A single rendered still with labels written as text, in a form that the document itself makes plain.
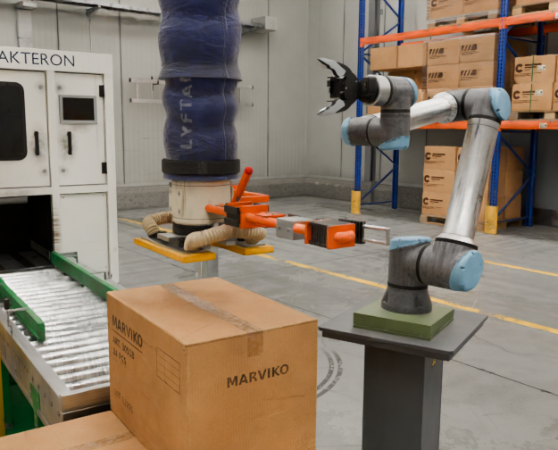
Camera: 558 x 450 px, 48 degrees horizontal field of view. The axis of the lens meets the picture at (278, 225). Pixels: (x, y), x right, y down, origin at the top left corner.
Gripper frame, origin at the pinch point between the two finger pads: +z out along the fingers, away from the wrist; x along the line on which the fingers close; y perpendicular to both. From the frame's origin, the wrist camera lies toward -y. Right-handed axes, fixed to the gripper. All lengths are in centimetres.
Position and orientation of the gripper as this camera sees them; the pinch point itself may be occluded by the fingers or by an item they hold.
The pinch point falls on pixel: (319, 87)
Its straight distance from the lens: 175.9
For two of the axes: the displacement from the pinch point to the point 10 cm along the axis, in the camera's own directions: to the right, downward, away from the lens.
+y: -5.7, -1.3, 8.1
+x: 0.1, -9.9, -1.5
